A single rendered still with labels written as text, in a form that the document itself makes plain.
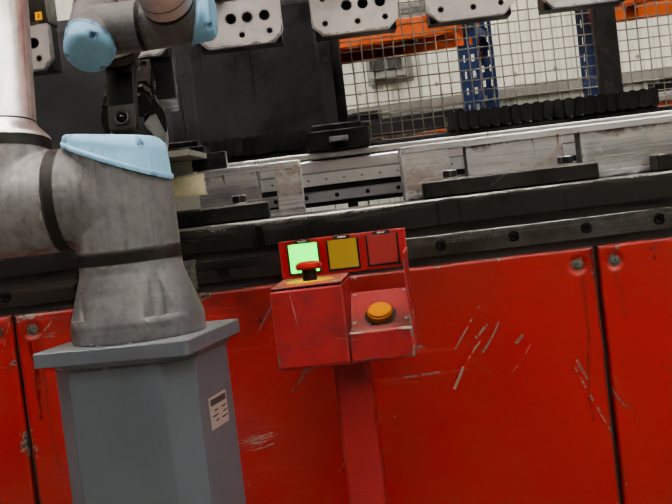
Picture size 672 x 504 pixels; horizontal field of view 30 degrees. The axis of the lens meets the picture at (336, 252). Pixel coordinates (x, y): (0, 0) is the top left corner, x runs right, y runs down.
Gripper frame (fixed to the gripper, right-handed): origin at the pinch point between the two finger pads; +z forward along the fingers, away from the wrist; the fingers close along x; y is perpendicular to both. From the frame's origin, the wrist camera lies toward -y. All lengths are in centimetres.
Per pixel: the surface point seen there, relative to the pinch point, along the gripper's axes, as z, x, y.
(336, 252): 5.6, -30.6, -23.3
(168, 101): 0.8, -3.2, 14.9
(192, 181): 9.9, -6.1, 3.3
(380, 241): 4.7, -37.6, -23.0
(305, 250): 5.0, -25.8, -22.6
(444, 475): 44, -43, -40
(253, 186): 11.9, -16.5, 2.4
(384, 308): 6, -37, -36
